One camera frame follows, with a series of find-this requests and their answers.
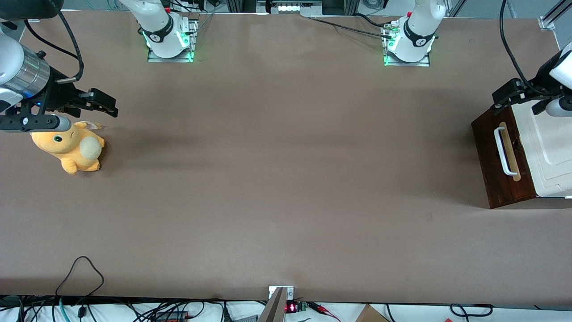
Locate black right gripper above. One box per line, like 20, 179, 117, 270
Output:
18, 67, 119, 119

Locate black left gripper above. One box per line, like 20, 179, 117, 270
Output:
492, 51, 565, 113

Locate dark wooden drawer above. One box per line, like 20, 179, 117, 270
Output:
471, 105, 537, 210

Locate white drawer handle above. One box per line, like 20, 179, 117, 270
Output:
493, 127, 518, 176

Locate orange plush toy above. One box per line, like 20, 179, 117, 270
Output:
30, 121, 106, 176

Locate white power strip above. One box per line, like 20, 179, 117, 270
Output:
276, 1, 314, 13

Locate brown cardboard box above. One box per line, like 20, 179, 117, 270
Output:
355, 304, 390, 322

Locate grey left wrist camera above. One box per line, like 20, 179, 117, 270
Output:
532, 96, 572, 118

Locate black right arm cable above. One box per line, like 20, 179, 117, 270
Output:
23, 0, 85, 84

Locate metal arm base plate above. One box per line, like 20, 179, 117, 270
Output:
383, 21, 431, 67
147, 19, 199, 64

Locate aluminium frame profile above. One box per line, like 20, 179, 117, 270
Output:
542, 0, 572, 24

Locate black looped cable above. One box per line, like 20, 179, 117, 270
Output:
55, 256, 105, 297

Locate black cable on table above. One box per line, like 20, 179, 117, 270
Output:
307, 13, 395, 40

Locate black oval cable loop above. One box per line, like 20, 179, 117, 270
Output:
450, 303, 494, 318

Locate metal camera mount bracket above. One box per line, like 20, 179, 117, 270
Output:
268, 285, 295, 301

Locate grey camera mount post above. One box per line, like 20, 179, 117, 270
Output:
257, 288, 287, 322

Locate red wires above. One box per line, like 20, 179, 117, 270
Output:
307, 302, 342, 322

